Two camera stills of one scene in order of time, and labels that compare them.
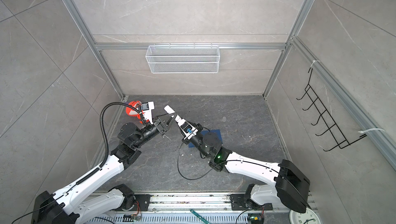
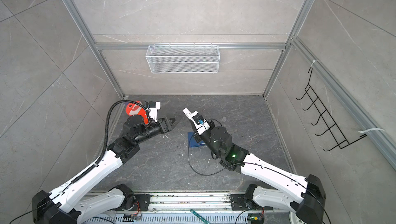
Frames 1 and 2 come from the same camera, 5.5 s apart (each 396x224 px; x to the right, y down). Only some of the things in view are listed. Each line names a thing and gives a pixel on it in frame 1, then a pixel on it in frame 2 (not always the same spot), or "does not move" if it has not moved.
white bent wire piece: [164, 135] does not move
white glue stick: [168, 110] -> [188, 114]
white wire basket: [182, 59] does not move
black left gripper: [161, 126] does not move
